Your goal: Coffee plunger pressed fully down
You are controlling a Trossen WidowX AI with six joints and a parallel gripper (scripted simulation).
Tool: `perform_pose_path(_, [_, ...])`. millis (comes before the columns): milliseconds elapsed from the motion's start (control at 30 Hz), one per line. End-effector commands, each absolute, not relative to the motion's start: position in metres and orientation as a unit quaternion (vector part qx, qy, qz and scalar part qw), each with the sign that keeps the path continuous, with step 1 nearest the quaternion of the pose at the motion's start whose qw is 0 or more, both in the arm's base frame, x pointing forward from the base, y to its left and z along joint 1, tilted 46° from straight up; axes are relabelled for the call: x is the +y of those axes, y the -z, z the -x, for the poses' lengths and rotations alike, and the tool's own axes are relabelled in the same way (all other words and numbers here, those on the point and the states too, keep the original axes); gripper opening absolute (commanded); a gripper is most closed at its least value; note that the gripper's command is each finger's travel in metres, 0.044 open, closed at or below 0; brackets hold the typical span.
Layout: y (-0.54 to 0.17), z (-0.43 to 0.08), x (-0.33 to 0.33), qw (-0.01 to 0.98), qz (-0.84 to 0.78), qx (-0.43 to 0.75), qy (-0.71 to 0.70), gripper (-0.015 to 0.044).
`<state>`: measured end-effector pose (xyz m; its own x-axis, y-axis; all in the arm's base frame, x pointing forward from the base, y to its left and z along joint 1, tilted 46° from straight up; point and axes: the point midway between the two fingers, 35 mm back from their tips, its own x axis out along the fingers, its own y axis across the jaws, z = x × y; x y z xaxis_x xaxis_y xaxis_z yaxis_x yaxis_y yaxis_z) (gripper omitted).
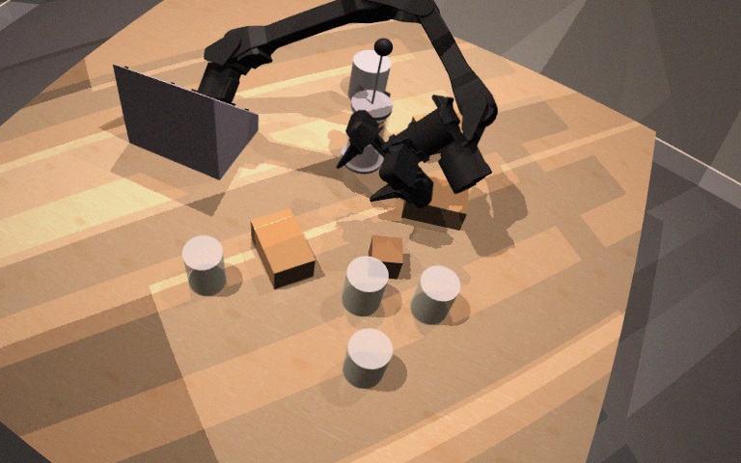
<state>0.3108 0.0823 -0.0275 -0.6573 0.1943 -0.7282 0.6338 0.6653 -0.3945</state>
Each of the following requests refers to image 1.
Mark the tan cube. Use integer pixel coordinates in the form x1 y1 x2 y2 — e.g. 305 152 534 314
369 235 403 280

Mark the glass french press with black plunger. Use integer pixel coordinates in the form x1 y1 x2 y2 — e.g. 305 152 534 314
341 39 394 174

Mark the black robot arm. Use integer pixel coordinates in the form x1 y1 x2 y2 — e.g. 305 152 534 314
191 0 498 194

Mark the tan rectangular block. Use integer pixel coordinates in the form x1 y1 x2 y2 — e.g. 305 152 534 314
401 176 469 231
411 108 467 154
250 208 315 289

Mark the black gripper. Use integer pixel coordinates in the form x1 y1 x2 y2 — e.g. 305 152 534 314
336 109 434 208

